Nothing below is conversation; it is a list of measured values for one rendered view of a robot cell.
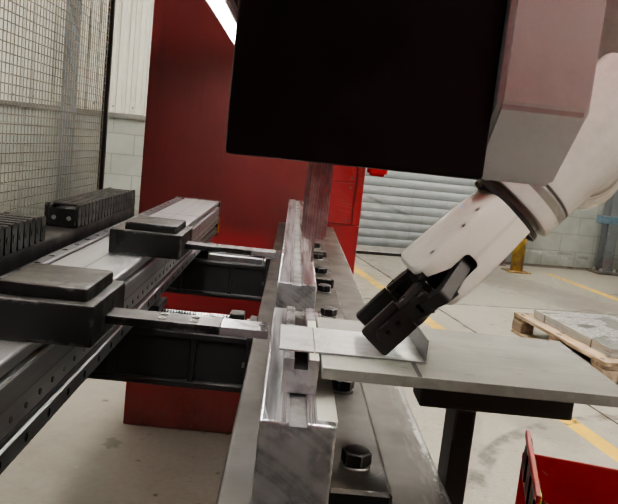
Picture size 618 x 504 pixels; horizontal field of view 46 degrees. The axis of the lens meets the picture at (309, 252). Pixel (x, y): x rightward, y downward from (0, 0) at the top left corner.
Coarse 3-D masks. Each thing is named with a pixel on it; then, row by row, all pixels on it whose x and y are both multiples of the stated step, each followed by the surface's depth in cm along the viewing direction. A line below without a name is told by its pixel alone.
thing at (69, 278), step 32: (0, 288) 64; (32, 288) 64; (64, 288) 64; (96, 288) 67; (0, 320) 63; (32, 320) 63; (64, 320) 63; (96, 320) 65; (128, 320) 68; (160, 320) 68; (192, 320) 69; (224, 320) 71
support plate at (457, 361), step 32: (320, 320) 77; (352, 320) 78; (448, 352) 70; (480, 352) 71; (512, 352) 72; (544, 352) 73; (384, 384) 61; (416, 384) 61; (448, 384) 61; (480, 384) 61; (512, 384) 62; (544, 384) 62; (576, 384) 64; (608, 384) 65
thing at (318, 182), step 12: (312, 168) 62; (324, 168) 62; (312, 180) 62; (324, 180) 62; (312, 192) 62; (324, 192) 62; (312, 204) 63; (324, 204) 63; (312, 216) 63; (324, 216) 63; (312, 228) 63; (324, 228) 63; (312, 240) 63; (312, 252) 63
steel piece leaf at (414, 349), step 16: (320, 336) 70; (336, 336) 70; (352, 336) 71; (416, 336) 69; (320, 352) 64; (336, 352) 65; (352, 352) 65; (368, 352) 66; (400, 352) 67; (416, 352) 68
